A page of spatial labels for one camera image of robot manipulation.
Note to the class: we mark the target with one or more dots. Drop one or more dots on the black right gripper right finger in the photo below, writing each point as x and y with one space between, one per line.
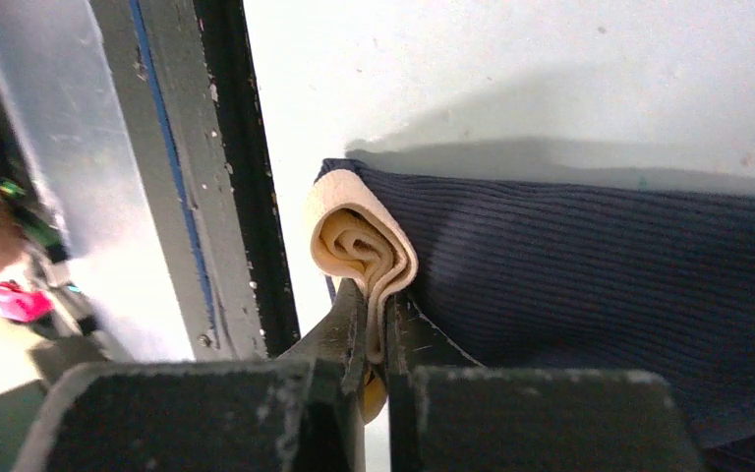
449 413

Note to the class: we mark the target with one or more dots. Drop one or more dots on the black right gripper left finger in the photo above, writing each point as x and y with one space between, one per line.
301 411

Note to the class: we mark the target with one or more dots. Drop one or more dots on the navy underwear with cream waistband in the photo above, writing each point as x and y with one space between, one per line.
523 274

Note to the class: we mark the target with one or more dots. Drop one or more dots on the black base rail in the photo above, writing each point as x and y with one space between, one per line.
185 78

